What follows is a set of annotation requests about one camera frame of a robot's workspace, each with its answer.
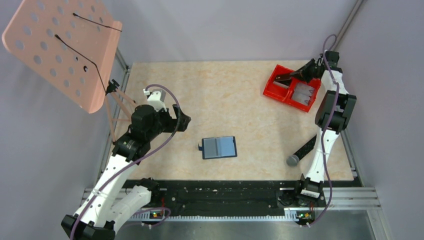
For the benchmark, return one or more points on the black microphone grey head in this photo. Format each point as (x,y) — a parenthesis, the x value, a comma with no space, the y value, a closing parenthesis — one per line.
(294,159)

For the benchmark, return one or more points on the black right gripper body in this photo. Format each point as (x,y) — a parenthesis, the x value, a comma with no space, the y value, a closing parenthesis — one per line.
(309,71)

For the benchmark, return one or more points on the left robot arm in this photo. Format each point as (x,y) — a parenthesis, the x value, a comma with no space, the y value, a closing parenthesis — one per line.
(152,126)

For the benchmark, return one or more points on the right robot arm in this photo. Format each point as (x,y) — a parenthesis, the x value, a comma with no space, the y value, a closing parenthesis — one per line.
(332,117)

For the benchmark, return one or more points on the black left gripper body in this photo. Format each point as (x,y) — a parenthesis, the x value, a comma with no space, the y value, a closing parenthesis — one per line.
(166,123)

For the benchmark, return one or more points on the blue leather card holder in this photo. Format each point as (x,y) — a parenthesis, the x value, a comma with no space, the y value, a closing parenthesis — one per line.
(218,147)

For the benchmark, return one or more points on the black credit card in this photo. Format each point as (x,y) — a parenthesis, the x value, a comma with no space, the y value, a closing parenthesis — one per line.
(284,79)

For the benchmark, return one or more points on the red double bin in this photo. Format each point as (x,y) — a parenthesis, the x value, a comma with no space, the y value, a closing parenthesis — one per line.
(291,91)

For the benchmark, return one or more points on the pink music stand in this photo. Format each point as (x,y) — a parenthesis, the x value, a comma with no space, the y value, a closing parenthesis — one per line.
(72,45)

